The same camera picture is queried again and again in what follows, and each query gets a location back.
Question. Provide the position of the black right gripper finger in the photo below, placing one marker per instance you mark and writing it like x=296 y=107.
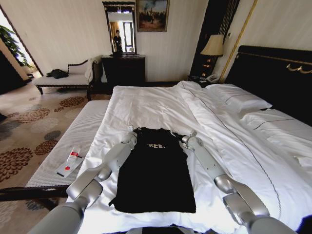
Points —
x=173 y=133

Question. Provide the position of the black t-shirt with pale print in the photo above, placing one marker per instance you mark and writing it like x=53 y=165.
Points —
x=156 y=175

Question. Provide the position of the white cloth on chaise arm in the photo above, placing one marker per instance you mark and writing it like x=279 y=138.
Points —
x=89 y=70

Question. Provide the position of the white striped bed bench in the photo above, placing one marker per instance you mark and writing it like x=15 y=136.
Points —
x=73 y=131

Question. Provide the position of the white duvet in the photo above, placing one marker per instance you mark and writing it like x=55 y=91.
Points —
x=151 y=107

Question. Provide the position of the dark nightstand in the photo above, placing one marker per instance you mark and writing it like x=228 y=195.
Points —
x=197 y=80

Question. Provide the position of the clear bottle with red label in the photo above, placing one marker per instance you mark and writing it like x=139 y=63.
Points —
x=75 y=153

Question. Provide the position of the dark wooden dresser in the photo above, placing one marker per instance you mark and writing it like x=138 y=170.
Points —
x=123 y=69

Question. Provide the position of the white telephone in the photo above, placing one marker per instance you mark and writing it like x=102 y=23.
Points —
x=211 y=78

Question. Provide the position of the white pillow with dark piping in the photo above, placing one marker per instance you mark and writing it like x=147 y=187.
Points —
x=280 y=126
x=240 y=97

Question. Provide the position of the clear packet with red mark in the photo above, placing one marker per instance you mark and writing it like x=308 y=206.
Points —
x=68 y=167

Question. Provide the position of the robot front shell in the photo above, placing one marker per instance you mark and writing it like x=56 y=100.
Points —
x=161 y=230

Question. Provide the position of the person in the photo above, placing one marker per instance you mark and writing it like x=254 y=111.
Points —
x=118 y=41

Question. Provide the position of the table lamp with cream shade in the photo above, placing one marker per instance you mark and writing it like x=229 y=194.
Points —
x=212 y=46

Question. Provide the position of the black bag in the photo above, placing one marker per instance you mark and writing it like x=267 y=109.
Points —
x=57 y=73

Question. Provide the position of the dark headboard with gold ornament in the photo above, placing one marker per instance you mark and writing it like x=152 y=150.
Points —
x=268 y=80

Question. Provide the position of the gold framed painting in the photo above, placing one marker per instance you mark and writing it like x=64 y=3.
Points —
x=152 y=15

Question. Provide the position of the green leafy plant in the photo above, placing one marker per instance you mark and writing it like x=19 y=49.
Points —
x=11 y=44

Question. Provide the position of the white chaise with dark frame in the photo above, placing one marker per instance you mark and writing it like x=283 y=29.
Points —
x=65 y=80

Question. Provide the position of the dark framed wall mirror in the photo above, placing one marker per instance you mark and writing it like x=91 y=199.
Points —
x=122 y=26

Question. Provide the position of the gold wall trim pole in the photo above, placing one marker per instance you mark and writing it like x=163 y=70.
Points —
x=237 y=41

